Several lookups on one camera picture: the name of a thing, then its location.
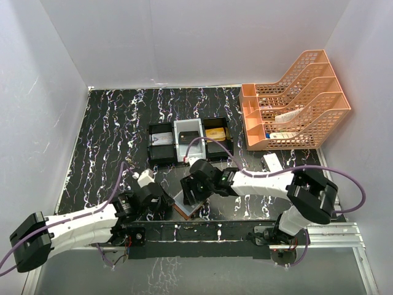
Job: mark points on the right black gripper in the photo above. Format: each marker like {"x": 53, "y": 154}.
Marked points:
{"x": 188, "y": 192}

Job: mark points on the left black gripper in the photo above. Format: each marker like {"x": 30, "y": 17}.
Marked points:
{"x": 167, "y": 201}

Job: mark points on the brown leather card holder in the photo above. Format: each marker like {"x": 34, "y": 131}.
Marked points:
{"x": 186, "y": 211}

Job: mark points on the black plastic bin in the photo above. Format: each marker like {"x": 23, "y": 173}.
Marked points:
{"x": 161, "y": 148}

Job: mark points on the white plastic bin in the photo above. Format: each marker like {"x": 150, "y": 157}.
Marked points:
{"x": 197, "y": 148}

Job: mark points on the black bin with gold card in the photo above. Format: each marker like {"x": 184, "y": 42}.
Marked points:
{"x": 213, "y": 151}

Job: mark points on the white phone box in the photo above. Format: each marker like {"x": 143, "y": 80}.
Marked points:
{"x": 271, "y": 162}

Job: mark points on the orange mesh file organizer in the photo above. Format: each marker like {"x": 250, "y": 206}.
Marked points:
{"x": 310, "y": 83}

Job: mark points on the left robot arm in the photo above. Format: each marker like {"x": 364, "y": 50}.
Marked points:
{"x": 40, "y": 237}

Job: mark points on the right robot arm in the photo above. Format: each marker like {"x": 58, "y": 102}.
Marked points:
{"x": 311, "y": 194}

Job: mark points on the black credit card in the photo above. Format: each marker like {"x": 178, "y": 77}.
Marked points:
{"x": 186, "y": 137}

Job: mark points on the silver credit card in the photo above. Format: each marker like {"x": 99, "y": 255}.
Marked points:
{"x": 159, "y": 139}

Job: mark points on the gold credit card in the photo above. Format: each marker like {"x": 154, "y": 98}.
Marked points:
{"x": 218, "y": 134}

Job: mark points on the white blue item in organizer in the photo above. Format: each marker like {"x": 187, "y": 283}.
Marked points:
{"x": 281, "y": 135}

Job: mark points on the white paper in organizer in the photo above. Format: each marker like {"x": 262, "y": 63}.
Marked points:
{"x": 283, "y": 118}

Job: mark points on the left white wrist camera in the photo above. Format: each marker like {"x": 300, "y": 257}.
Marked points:
{"x": 144, "y": 178}

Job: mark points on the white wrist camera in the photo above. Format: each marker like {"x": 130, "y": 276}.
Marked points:
{"x": 190, "y": 160}
{"x": 144, "y": 178}

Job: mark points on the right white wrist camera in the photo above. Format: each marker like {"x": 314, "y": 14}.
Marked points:
{"x": 190, "y": 160}

